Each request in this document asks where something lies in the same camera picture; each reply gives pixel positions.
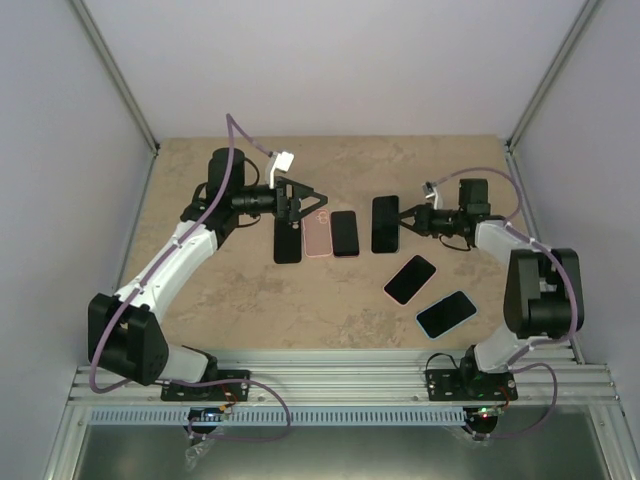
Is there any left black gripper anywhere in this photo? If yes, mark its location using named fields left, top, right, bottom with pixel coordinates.
left=233, top=176, right=328, bottom=223

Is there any phone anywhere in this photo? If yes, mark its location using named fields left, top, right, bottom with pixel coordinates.
left=416, top=291, right=478, bottom=340
left=371, top=195, right=399, bottom=254
left=383, top=255, right=437, bottom=305

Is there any light pink phone case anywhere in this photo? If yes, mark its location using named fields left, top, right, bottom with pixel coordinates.
left=302, top=209, right=333, bottom=258

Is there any black phone case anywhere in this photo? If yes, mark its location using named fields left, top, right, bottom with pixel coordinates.
left=273, top=220, right=302, bottom=265

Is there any black smartphone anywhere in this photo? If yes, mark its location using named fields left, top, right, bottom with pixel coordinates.
left=330, top=210, right=360, bottom=258

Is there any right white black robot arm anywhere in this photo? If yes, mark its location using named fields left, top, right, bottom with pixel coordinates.
left=397, top=178, right=584, bottom=399

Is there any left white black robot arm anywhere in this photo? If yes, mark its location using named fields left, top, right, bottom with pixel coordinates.
left=88, top=147, right=328, bottom=399

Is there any phone in blue case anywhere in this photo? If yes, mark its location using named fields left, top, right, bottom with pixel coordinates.
left=416, top=291, right=478, bottom=340

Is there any right small circuit board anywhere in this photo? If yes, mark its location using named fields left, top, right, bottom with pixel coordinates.
left=471, top=405, right=504, bottom=419

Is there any small circuit board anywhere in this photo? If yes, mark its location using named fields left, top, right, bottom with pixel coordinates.
left=187, top=404, right=233, bottom=423
left=471, top=405, right=504, bottom=419

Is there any left small circuit board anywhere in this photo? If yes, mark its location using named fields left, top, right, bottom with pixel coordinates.
left=187, top=404, right=233, bottom=423

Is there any clear plastic bag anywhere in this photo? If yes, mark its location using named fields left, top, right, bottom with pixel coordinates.
left=184, top=434, right=216, bottom=472

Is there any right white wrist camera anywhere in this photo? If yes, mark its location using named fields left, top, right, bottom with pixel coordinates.
left=422, top=182, right=443, bottom=209

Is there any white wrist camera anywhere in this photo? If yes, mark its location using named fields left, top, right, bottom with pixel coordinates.
left=422, top=182, right=443, bottom=209
left=265, top=151, right=295, bottom=189

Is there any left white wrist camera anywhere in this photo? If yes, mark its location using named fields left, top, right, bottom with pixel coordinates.
left=265, top=151, right=295, bottom=189

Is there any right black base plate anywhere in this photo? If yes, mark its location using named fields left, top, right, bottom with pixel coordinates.
left=426, top=369, right=518, bottom=402

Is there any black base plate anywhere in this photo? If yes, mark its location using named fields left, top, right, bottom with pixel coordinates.
left=426, top=369, right=518, bottom=402
left=160, top=369, right=250, bottom=403

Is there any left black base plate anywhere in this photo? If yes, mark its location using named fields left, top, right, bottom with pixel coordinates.
left=160, top=369, right=250, bottom=403

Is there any left aluminium corner post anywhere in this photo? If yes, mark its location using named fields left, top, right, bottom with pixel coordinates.
left=68, top=0, right=159, bottom=155

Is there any aluminium corner post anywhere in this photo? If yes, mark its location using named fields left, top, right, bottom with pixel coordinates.
left=68, top=0, right=159, bottom=155
left=505, top=0, right=603, bottom=154

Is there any right aluminium corner post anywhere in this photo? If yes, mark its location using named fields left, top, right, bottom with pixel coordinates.
left=505, top=0, right=603, bottom=154

